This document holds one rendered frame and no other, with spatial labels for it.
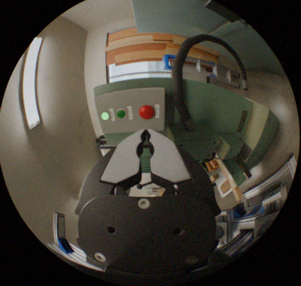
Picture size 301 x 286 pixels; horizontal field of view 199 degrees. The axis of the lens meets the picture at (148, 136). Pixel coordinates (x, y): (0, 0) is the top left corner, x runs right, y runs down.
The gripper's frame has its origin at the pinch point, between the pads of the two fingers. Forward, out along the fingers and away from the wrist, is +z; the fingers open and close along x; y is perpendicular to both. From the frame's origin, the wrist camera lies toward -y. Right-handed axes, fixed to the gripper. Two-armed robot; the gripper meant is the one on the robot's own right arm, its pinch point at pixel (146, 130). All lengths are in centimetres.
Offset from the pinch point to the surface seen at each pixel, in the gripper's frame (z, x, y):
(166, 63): 88, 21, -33
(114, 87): 14.0, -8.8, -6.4
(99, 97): 8.0, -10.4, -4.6
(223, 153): 6.5, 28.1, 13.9
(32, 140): 16, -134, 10
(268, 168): -14, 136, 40
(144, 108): 6.9, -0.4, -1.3
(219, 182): 5, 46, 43
